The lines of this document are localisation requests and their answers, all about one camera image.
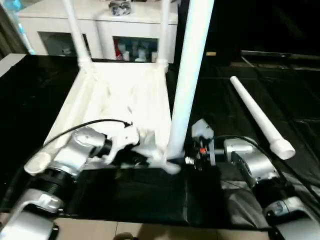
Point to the glossy black long bar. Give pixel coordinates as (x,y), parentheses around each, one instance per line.
(280,53)

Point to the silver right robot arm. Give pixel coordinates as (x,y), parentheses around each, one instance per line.
(260,170)

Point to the white plastic table top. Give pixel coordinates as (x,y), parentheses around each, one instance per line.
(115,95)

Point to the white plastic table leg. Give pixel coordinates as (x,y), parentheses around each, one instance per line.
(187,75)
(260,117)
(77,35)
(164,30)

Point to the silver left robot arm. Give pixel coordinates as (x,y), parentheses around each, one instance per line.
(70,155)

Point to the crumpled silver black object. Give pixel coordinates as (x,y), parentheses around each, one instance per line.
(120,7)

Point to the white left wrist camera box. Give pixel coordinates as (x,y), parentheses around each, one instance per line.
(125,140)

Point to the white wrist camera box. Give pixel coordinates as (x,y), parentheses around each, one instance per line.
(202,129)
(125,140)

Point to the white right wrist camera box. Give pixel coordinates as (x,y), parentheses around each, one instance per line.
(202,129)

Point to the light blue plastic bottle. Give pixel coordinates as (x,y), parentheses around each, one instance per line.
(15,25)

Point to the white cabinet with glass doors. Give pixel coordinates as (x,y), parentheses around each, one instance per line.
(50,25)

